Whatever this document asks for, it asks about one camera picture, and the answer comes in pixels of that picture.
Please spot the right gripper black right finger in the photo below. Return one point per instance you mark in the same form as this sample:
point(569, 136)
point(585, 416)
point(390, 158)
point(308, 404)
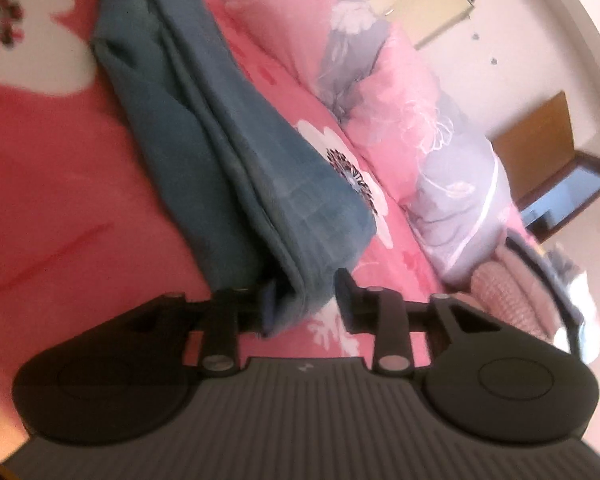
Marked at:
point(481, 375)

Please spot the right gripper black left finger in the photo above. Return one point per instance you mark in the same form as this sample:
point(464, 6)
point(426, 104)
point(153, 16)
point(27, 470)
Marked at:
point(132, 374)

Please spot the blue denim jeans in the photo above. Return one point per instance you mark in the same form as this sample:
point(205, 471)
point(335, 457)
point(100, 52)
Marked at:
point(261, 208)

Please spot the stack of folded pink clothes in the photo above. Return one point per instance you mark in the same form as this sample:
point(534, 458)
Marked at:
point(537, 291)

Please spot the red floral bed blanket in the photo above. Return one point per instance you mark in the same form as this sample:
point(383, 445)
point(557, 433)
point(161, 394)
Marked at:
point(83, 237)

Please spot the pink floral duvet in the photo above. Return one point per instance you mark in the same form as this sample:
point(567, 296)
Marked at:
point(424, 151)

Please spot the brown wooden door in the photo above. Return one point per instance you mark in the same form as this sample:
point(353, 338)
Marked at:
point(537, 147)

